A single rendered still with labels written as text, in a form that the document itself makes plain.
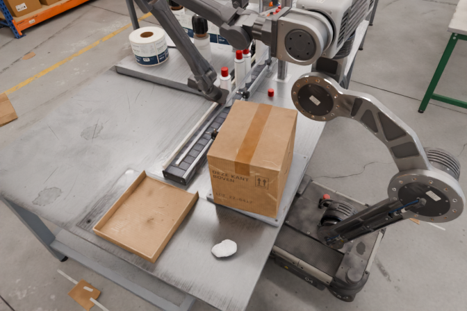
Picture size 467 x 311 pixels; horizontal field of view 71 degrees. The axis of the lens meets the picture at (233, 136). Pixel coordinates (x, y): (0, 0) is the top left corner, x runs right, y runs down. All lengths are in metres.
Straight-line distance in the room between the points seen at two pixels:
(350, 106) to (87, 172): 1.10
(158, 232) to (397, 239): 1.54
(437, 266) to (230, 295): 1.47
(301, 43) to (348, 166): 1.77
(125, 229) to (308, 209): 1.07
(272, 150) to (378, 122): 0.39
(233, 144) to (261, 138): 0.10
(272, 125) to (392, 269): 1.33
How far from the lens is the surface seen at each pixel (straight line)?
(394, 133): 1.25
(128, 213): 1.34
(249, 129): 1.13
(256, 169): 1.03
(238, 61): 1.63
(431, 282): 2.27
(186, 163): 1.37
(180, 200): 1.32
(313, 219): 1.95
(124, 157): 1.55
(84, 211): 1.42
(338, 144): 2.73
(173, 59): 2.03
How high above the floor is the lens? 1.90
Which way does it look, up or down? 44 degrees down
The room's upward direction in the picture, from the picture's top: 4 degrees counter-clockwise
